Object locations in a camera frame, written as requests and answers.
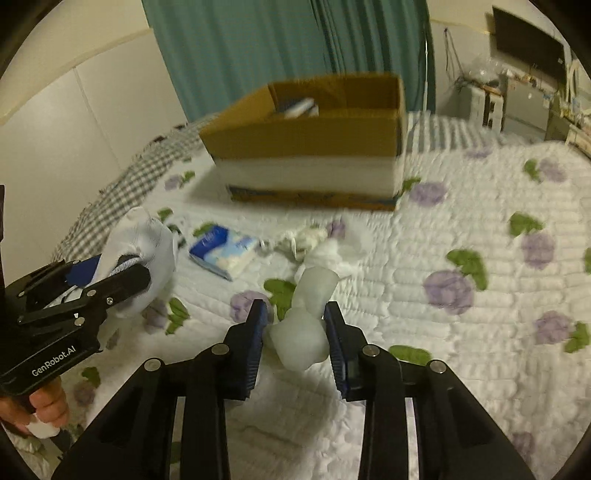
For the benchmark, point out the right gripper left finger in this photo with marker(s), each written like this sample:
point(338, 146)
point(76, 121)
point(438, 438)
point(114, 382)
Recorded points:
point(131, 438)

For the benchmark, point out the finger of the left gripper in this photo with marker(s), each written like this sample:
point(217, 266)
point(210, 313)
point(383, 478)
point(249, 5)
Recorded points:
point(105, 293)
point(53, 279)

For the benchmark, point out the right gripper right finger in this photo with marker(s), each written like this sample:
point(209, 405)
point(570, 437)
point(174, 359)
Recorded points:
point(457, 438)

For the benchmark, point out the white sock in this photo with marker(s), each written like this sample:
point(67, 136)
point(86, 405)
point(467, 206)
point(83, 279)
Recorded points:
point(138, 239)

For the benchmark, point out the blue pocket tissue pack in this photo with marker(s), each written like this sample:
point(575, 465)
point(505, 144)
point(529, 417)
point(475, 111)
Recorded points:
point(222, 251)

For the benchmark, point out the white toilet paper roll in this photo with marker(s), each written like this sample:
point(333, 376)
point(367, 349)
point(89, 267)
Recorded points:
point(299, 339)

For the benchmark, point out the large tissue pack dark label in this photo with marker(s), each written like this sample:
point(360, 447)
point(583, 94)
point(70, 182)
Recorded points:
point(297, 108)

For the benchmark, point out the person's left hand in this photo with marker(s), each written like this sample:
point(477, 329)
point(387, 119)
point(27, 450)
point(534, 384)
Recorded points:
point(49, 403)

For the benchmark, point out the white floral quilt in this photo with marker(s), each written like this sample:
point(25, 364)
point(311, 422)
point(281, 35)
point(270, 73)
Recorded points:
point(484, 264)

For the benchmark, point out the crumpled white cloth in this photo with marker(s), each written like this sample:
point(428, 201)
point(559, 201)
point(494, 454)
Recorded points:
point(342, 252)

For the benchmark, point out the teal curtain left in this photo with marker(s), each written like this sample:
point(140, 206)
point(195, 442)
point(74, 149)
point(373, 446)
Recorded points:
point(216, 52)

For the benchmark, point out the brown cardboard box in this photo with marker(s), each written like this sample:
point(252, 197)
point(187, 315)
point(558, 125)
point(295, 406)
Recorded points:
point(352, 155)

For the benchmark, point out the grey checked bed sheet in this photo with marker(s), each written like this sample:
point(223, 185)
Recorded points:
point(426, 132)

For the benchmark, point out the white dressing table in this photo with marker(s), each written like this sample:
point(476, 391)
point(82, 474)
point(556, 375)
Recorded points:
point(568, 121)

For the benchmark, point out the white suitcase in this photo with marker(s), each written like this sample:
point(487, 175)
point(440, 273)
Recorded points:
point(481, 107)

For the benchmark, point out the small grey fridge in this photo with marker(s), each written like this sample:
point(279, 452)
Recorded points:
point(526, 110)

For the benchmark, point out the black wall television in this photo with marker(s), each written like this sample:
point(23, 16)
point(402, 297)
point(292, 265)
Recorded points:
point(529, 44)

